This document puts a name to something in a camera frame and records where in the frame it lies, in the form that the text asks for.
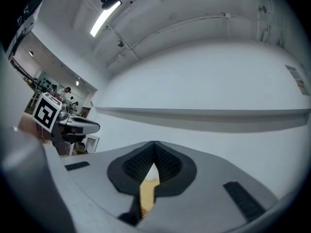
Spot wall poster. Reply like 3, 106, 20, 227
285, 65, 311, 96

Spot ceiling conduit pipe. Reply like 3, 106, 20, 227
106, 13, 232, 68

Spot long ceiling light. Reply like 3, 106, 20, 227
89, 0, 122, 37

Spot white side table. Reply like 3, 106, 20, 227
81, 133, 101, 154

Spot person's black shirt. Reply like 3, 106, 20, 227
0, 0, 47, 54

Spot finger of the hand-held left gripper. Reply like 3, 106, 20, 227
64, 122, 101, 136
70, 116, 99, 125

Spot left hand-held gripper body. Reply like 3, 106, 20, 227
32, 92, 73, 133

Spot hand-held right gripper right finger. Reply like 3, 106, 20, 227
136, 140, 280, 233

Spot person's left forearm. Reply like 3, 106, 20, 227
18, 114, 53, 145

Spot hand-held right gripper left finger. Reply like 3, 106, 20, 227
59, 140, 156, 233

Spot wooden table with black pedestal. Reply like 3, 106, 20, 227
139, 178, 160, 216

